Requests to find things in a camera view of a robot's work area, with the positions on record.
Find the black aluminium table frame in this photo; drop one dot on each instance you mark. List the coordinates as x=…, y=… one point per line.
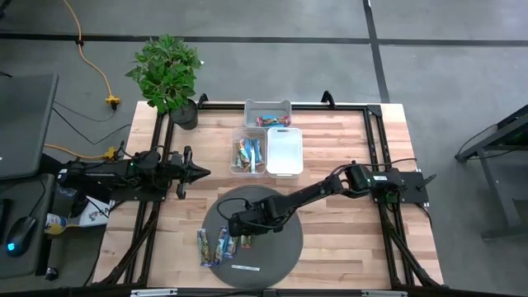
x=288, y=107

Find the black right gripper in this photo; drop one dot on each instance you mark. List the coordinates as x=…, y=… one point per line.
x=264, y=216

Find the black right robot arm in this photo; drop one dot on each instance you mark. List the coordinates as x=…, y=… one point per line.
x=313, y=194

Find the black curved frame bracket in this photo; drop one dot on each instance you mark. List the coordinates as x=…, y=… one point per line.
x=203, y=100
x=328, y=98

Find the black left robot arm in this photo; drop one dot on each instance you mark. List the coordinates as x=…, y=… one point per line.
x=103, y=173

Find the white plastic bin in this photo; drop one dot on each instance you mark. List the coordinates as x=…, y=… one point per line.
x=284, y=154

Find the clear plastic bin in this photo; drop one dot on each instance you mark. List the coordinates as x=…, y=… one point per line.
x=235, y=173

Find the pile of blue snack packets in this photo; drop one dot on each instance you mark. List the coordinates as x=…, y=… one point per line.
x=273, y=120

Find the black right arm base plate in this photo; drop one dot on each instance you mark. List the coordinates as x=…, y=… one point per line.
x=414, y=194

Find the black metal cart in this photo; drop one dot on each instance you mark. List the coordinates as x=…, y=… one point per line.
x=495, y=185

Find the light blue granola bar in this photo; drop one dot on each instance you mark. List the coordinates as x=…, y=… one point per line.
x=248, y=144
x=258, y=150

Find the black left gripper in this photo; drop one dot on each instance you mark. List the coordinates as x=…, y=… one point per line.
x=181, y=171

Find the white paper label strip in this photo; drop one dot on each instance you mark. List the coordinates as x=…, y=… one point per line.
x=245, y=268

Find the yellow white bottle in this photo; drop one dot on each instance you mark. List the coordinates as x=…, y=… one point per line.
x=55, y=224

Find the black round knob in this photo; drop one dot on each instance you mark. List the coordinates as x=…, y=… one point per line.
x=51, y=274

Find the silver metal bracket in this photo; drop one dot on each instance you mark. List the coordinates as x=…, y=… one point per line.
x=152, y=292
x=383, y=293

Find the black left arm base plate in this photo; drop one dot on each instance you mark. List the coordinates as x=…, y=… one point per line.
x=132, y=196

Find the translucent grey plastic bin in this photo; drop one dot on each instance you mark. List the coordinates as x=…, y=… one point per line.
x=268, y=106

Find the green potted plant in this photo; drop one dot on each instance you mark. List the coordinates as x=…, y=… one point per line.
x=165, y=74

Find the dark grey laptop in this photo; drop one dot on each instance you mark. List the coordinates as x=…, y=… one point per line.
x=24, y=123

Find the round grey woven mat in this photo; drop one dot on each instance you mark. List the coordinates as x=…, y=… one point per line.
x=280, y=255

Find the black computer mouse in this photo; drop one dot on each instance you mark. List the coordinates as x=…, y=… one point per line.
x=20, y=235

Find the dark side desk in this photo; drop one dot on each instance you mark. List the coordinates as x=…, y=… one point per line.
x=24, y=268

